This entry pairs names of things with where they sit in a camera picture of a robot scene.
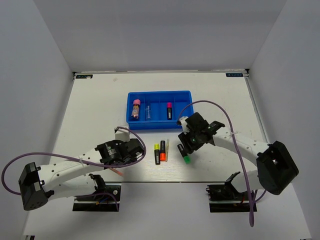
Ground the slim pink highlighter pen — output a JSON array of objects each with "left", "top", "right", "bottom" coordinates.
[{"left": 109, "top": 168, "right": 123, "bottom": 177}]

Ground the clear spray bottle blue cap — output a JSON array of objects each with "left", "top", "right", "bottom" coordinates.
[{"left": 145, "top": 101, "right": 152, "bottom": 121}]

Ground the green highlighter black body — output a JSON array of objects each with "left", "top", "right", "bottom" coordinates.
[{"left": 177, "top": 144, "right": 191, "bottom": 164}]

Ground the orange highlighter black body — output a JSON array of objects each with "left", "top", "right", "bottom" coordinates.
[{"left": 160, "top": 140, "right": 166, "bottom": 162}]

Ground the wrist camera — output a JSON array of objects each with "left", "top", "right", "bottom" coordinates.
[
  {"left": 114, "top": 126, "right": 130, "bottom": 142},
  {"left": 176, "top": 116, "right": 190, "bottom": 135}
]

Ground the pink highlighter black body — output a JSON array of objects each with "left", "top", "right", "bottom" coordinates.
[{"left": 166, "top": 102, "right": 173, "bottom": 120}]

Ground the purple cable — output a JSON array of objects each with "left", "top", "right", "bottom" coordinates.
[
  {"left": 176, "top": 100, "right": 267, "bottom": 228},
  {"left": 1, "top": 126, "right": 148, "bottom": 212}
]

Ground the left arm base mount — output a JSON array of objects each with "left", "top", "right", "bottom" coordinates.
[{"left": 72, "top": 183, "right": 122, "bottom": 212}]

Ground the left corner label sticker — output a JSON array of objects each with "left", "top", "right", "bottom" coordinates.
[{"left": 75, "top": 74, "right": 93, "bottom": 79}]

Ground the blue compartment tray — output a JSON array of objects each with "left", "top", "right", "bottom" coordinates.
[{"left": 126, "top": 90, "right": 194, "bottom": 130}]

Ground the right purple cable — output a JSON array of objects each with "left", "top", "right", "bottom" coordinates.
[{"left": 176, "top": 100, "right": 267, "bottom": 228}]

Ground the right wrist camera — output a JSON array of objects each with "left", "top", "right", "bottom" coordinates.
[{"left": 176, "top": 116, "right": 190, "bottom": 135}]

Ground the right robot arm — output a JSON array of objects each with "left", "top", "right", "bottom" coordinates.
[{"left": 178, "top": 112, "right": 299, "bottom": 200}]

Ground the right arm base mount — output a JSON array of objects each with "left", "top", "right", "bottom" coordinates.
[{"left": 205, "top": 184, "right": 250, "bottom": 213}]

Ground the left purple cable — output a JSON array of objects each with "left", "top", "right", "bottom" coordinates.
[{"left": 1, "top": 126, "right": 148, "bottom": 212}]

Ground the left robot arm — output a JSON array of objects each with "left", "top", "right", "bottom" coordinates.
[{"left": 18, "top": 138, "right": 146, "bottom": 211}]

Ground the right corner label sticker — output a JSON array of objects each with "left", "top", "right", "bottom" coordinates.
[{"left": 225, "top": 72, "right": 244, "bottom": 78}]

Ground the corner label sticker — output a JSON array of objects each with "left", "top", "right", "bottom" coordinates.
[
  {"left": 225, "top": 72, "right": 244, "bottom": 78},
  {"left": 75, "top": 74, "right": 93, "bottom": 79}
]

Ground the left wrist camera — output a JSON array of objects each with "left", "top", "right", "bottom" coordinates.
[{"left": 114, "top": 126, "right": 130, "bottom": 142}]

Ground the yellow highlighter black body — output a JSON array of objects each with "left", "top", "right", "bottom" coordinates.
[{"left": 154, "top": 143, "right": 161, "bottom": 165}]

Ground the pink-capped marker tube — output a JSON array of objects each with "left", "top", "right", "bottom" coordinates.
[{"left": 131, "top": 99, "right": 141, "bottom": 120}]

